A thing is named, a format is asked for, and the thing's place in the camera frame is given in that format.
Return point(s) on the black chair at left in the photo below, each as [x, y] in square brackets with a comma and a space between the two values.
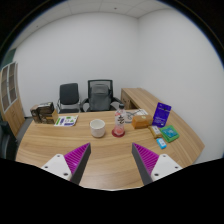
[8, 142]

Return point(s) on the clear bottle pink drink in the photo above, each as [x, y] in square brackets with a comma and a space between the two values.
[120, 119]

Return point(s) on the wooden side desk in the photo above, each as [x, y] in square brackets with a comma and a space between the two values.
[138, 98]

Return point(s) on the white ceramic cup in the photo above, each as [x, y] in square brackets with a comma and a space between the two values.
[97, 128]

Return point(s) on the green flat box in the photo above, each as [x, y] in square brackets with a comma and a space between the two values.
[169, 133]

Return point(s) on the grey mesh office chair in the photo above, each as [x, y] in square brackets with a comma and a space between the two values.
[100, 96]

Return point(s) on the yellow snack packet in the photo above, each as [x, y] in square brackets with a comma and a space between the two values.
[155, 131]

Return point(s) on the white green leaflet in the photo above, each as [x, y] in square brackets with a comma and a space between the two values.
[66, 121]

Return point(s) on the orange tissue box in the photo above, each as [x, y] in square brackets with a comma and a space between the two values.
[141, 121]

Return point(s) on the wooden glass door cabinet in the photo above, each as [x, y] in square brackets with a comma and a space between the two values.
[10, 103]

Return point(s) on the black office chair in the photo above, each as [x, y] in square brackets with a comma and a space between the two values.
[69, 100]

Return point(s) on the purple standing packet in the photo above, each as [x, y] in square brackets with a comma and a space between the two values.
[161, 115]

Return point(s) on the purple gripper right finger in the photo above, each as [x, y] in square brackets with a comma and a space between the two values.
[152, 166]

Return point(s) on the round white plate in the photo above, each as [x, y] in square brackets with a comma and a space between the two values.
[130, 114]

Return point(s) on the brown cardboard box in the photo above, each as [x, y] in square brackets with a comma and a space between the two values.
[47, 113]

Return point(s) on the small blue box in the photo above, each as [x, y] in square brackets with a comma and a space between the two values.
[161, 143]

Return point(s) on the red round coaster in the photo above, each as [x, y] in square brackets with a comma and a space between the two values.
[117, 135]

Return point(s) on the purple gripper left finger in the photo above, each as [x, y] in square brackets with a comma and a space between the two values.
[70, 166]

